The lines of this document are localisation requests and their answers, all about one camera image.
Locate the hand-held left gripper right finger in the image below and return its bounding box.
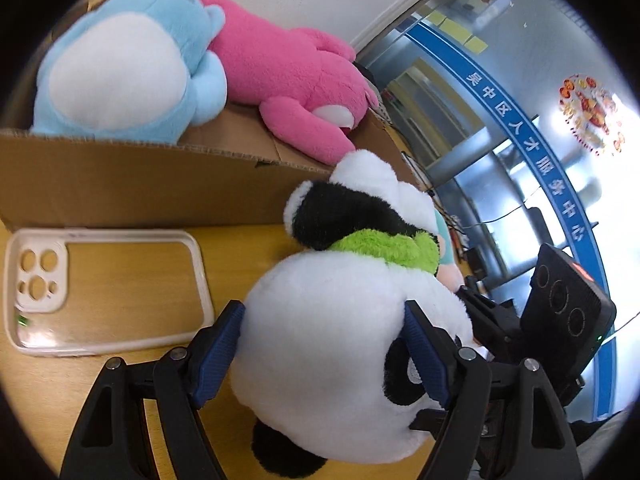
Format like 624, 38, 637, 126
403, 300, 585, 480

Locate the clear white phone case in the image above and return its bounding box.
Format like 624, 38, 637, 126
4, 227, 216, 358

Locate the white panda plush toy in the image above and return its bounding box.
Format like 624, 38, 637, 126
232, 150, 476, 478

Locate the row of yellow sticky notes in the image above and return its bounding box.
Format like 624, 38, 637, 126
425, 10, 488, 53

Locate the light blue plush toy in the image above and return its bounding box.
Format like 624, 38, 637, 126
30, 0, 228, 143

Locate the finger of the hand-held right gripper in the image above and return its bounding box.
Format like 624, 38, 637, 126
409, 406, 451, 433
457, 285, 523, 361

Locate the red round window decoration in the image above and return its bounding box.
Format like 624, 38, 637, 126
557, 72, 628, 156

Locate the cardboard box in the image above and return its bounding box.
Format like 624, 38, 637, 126
0, 0, 426, 233

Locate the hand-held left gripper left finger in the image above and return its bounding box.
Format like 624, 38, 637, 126
59, 300, 247, 480

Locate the glass partition with blue band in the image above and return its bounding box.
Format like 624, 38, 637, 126
350, 0, 638, 426

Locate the pastel pink teal plush toy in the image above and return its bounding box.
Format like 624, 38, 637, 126
432, 207, 466, 293

